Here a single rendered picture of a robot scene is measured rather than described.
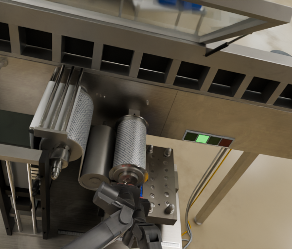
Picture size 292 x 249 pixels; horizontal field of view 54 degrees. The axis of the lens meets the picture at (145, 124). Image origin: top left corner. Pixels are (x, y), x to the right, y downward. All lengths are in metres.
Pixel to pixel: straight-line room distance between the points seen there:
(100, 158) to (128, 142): 0.13
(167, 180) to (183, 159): 1.52
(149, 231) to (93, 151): 0.38
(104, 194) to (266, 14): 0.63
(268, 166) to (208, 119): 2.08
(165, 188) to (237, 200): 1.58
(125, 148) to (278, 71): 0.67
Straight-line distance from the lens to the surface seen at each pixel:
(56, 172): 0.97
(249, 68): 1.22
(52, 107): 1.03
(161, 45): 1.11
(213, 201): 2.29
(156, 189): 1.37
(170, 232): 1.44
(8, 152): 0.91
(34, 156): 0.89
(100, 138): 1.22
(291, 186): 3.37
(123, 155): 1.09
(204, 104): 1.29
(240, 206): 2.88
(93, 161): 1.14
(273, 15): 0.66
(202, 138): 1.43
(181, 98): 1.25
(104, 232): 0.82
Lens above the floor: 2.15
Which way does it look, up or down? 44 degrees down
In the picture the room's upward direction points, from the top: 18 degrees clockwise
